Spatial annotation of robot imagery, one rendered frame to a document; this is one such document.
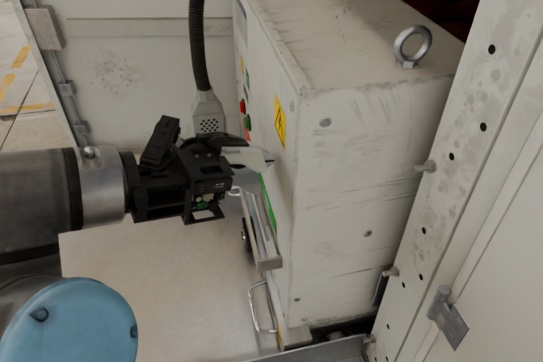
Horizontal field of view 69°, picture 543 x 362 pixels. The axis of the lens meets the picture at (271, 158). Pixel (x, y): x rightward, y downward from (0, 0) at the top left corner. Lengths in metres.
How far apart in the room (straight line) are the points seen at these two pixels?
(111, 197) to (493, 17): 0.38
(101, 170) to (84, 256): 0.58
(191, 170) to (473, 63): 0.30
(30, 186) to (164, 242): 0.58
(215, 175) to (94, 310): 0.21
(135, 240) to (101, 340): 0.70
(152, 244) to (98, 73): 0.47
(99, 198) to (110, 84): 0.75
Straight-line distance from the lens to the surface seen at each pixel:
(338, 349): 0.78
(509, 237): 0.35
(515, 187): 0.34
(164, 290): 0.90
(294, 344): 0.73
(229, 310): 0.85
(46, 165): 0.44
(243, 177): 0.55
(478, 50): 0.39
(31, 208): 0.44
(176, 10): 1.03
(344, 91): 0.41
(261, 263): 0.64
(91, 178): 0.44
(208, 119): 0.90
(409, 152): 0.50
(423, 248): 0.51
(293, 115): 0.42
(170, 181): 0.46
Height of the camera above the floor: 1.58
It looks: 40 degrees down
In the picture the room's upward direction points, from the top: straight up
